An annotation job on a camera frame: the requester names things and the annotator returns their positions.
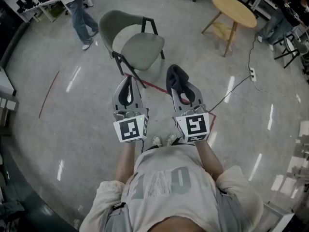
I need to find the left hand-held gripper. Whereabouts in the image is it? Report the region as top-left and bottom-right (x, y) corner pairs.
(112, 75), (149, 144)

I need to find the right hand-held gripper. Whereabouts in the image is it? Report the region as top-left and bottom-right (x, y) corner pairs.
(170, 82), (210, 145)

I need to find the dark wiping cloth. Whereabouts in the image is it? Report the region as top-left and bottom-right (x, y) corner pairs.
(166, 64), (190, 94)

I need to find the grey round chair seat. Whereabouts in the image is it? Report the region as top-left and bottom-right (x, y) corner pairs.
(120, 32), (166, 71)

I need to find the grey green chair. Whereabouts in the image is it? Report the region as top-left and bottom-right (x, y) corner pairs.
(98, 10), (166, 89)

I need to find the person's left forearm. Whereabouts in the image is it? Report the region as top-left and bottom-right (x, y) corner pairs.
(114, 141), (136, 186)

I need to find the person's right forearm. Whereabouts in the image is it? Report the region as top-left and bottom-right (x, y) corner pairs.
(194, 139), (225, 181)

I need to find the person's right white shoe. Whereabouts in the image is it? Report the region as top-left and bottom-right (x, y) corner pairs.
(166, 133), (178, 146)

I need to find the person's beige shirt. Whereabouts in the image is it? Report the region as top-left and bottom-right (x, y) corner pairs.
(79, 145), (264, 232)

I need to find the round wooden side table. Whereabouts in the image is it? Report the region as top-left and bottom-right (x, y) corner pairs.
(201, 0), (257, 58)

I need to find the grey shelf unit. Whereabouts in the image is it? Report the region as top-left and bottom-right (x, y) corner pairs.
(0, 66), (19, 136)

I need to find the white desk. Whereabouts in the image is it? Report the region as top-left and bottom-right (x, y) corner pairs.
(16, 0), (94, 24)

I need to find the black floor cable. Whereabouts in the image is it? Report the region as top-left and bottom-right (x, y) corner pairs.
(208, 34), (257, 113)

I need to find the grey shoulder strap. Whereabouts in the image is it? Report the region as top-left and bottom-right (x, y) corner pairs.
(105, 202), (132, 232)
(216, 188), (251, 232)

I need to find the white metal frame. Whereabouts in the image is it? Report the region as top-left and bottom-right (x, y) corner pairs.
(262, 202), (295, 232)

